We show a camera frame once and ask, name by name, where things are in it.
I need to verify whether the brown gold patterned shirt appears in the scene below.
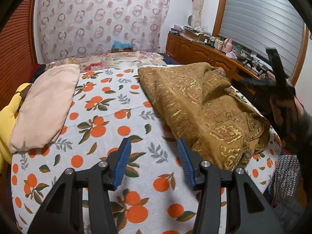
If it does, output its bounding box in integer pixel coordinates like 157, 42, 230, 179
138, 62, 270, 171

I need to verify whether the right hand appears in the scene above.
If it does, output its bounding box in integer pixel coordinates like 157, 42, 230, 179
270, 95, 304, 135

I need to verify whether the black patterned fabric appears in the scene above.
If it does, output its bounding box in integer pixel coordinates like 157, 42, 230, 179
268, 155, 301, 206

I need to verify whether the pink tissue pack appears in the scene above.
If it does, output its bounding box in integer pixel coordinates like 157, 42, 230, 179
226, 51, 238, 60

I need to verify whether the pink bottle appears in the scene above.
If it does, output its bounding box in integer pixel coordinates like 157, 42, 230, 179
221, 38, 233, 53

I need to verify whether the grey window blind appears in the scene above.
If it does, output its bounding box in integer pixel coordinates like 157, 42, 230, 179
219, 0, 304, 75

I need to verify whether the cardboard box with clutter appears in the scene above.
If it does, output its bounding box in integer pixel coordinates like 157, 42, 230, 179
180, 25, 210, 42

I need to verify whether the pink folded garment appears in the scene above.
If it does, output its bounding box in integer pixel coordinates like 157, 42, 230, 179
8, 64, 80, 153

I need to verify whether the wooden sideboard cabinet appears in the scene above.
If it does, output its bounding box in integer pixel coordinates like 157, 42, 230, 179
166, 33, 260, 81

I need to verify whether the yellow plush toy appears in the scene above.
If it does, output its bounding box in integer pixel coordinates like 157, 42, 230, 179
0, 83, 32, 173

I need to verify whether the orange print bed sheet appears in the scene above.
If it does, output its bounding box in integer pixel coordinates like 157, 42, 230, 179
10, 63, 283, 233

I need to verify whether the beige side curtain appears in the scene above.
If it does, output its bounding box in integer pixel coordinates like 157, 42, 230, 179
191, 0, 205, 27

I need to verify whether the floral quilt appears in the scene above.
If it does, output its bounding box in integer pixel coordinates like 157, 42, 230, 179
45, 51, 167, 72

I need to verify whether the blue item on box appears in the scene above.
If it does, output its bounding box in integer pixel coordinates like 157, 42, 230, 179
111, 40, 133, 53

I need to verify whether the wooden louvered wardrobe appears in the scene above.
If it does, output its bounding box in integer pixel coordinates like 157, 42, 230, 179
0, 0, 38, 108

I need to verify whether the circle pattern lace curtain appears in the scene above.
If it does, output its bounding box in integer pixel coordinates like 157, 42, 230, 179
37, 0, 170, 63

